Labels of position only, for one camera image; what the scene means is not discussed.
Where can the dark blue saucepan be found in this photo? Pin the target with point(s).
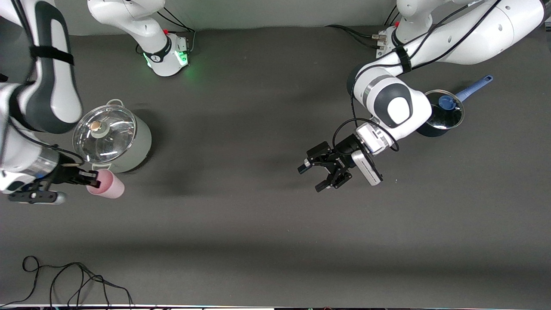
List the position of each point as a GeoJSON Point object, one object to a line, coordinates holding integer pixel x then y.
{"type": "Point", "coordinates": [473, 88]}

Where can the glass lid with copper knob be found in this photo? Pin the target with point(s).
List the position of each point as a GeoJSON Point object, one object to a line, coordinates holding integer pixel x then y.
{"type": "Point", "coordinates": [112, 142]}

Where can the pink plastic cup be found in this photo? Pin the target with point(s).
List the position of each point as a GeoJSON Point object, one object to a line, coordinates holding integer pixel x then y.
{"type": "Point", "coordinates": [112, 187]}

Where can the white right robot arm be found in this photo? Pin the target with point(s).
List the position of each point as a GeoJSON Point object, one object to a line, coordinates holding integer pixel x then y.
{"type": "Point", "coordinates": [64, 86]}

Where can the glass lid with blue knob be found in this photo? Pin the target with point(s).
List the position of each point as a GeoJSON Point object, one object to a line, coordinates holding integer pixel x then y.
{"type": "Point", "coordinates": [447, 118]}

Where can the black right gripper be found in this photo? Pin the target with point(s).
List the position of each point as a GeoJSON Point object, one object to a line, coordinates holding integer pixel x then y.
{"type": "Point", "coordinates": [65, 174]}

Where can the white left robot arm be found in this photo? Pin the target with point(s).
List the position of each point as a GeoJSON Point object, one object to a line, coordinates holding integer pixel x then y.
{"type": "Point", "coordinates": [400, 110]}

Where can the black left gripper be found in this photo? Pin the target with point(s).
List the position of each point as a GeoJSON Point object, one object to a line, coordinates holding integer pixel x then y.
{"type": "Point", "coordinates": [343, 152]}

